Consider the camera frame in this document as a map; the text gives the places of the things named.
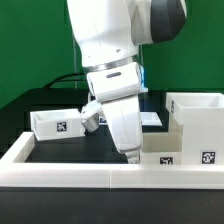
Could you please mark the white drawer tray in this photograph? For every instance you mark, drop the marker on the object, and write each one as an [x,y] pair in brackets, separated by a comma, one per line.
[160,158]
[56,124]

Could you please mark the white drawer cabinet box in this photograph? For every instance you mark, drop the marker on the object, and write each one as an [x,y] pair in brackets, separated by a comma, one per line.
[195,129]

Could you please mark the white rear drawer tray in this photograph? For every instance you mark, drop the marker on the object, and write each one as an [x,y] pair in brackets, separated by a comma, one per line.
[56,124]

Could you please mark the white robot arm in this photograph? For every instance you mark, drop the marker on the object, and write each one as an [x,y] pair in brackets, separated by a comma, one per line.
[109,33]

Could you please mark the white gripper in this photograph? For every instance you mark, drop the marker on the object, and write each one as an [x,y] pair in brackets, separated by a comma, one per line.
[117,91]

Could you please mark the white marker base plate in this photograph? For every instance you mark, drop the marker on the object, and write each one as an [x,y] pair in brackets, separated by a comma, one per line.
[144,118]

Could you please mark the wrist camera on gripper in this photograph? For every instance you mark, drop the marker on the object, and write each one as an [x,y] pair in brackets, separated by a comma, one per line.
[90,115]

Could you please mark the white U-shaped border fence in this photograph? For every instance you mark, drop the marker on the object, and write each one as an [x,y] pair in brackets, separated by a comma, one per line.
[15,171]

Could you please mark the white front drawer tray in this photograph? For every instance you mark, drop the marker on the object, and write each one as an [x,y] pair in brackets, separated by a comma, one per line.
[160,158]

